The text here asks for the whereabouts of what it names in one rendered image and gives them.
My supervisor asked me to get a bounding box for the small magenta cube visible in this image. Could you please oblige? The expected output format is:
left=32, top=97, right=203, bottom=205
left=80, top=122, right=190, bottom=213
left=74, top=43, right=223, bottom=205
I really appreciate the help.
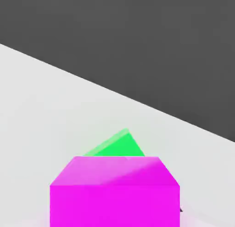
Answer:
left=49, top=156, right=180, bottom=227

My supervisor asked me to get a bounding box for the small green cube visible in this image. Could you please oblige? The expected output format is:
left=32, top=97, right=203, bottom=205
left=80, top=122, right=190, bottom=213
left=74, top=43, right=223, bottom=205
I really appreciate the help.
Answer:
left=83, top=128, right=145, bottom=157

